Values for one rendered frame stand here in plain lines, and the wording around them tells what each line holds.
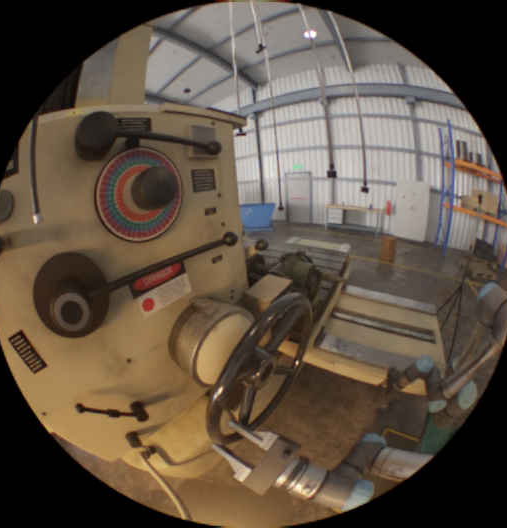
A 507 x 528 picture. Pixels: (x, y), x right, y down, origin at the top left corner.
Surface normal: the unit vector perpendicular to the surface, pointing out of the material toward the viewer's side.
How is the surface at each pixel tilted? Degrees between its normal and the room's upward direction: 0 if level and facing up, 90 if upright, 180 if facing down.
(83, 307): 90
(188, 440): 0
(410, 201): 90
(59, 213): 90
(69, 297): 90
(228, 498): 0
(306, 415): 0
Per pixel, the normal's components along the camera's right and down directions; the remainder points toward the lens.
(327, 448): -0.07, -0.91
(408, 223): -0.59, 0.36
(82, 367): 0.80, 0.19
